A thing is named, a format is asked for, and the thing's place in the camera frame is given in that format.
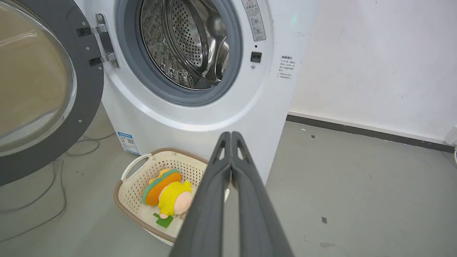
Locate metal door hinge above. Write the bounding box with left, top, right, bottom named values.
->
left=76, top=14, right=120, bottom=68

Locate green flat toy piece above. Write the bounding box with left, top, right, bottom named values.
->
left=153, top=213, right=174, bottom=228

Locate orange and green plush toy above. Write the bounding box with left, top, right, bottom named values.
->
left=141, top=168, right=183, bottom=207

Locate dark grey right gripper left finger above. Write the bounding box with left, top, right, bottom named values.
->
left=169, top=131, right=232, bottom=257

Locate grey round washer door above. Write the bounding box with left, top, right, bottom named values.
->
left=0, top=0, right=105, bottom=187

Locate white front-load washing machine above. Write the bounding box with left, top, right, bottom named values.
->
left=73, top=0, right=320, bottom=186

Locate cream plastic laundry basket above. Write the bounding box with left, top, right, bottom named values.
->
left=114, top=147, right=230, bottom=247

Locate yellow plush doll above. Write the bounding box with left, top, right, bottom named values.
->
left=158, top=181, right=195, bottom=220

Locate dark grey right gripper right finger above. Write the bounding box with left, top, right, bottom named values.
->
left=231, top=131, right=295, bottom=257

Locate grey floor cable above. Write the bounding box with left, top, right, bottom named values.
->
left=0, top=132, right=115, bottom=243

